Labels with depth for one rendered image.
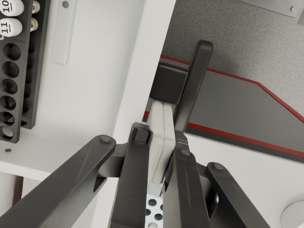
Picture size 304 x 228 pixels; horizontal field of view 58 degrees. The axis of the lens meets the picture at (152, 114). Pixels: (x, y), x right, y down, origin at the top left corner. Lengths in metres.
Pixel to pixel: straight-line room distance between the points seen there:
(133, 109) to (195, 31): 0.94
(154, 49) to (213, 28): 0.95
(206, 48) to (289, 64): 1.05
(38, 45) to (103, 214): 0.15
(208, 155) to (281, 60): 0.87
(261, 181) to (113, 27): 0.31
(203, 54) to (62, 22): 0.14
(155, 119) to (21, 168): 0.15
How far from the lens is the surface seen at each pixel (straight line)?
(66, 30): 0.27
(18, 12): 0.22
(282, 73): 1.24
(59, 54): 0.28
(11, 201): 0.53
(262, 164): 0.43
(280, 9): 1.18
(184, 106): 0.21
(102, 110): 0.30
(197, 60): 0.20
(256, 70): 1.20
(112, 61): 0.28
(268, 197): 0.47
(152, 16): 0.18
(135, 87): 0.19
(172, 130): 0.17
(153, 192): 0.40
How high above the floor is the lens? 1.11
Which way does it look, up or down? 68 degrees down
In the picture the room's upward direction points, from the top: 176 degrees counter-clockwise
